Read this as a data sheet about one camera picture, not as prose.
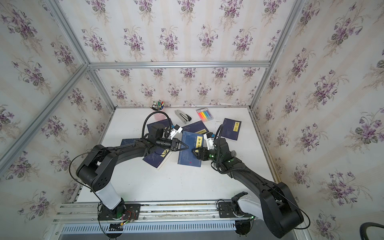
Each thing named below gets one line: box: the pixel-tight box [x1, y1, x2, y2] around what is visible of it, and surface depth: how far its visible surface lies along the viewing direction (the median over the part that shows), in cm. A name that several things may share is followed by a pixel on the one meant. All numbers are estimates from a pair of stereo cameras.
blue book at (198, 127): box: [181, 120, 210, 135], surface depth 110 cm
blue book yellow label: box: [221, 118, 242, 141], surface depth 110 cm
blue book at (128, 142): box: [120, 138, 137, 146], surface depth 100 cm
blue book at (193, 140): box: [177, 130, 204, 168], surface depth 82 cm
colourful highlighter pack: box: [196, 107, 214, 123], surface depth 117 cm
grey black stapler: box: [174, 109, 192, 124], surface depth 113 cm
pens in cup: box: [150, 101, 165, 111], surface depth 109 cm
